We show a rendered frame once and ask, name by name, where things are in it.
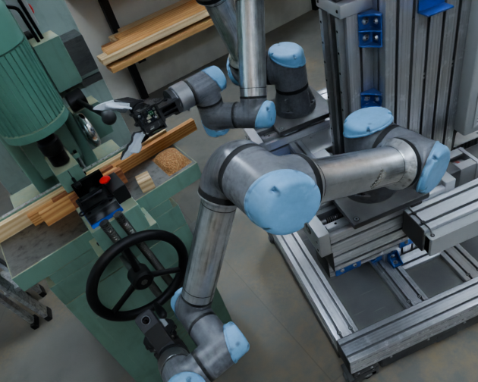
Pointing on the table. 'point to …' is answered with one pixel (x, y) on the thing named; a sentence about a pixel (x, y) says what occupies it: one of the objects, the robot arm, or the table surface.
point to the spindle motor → (16, 82)
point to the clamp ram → (89, 183)
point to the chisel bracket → (67, 171)
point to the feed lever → (76, 101)
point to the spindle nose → (53, 150)
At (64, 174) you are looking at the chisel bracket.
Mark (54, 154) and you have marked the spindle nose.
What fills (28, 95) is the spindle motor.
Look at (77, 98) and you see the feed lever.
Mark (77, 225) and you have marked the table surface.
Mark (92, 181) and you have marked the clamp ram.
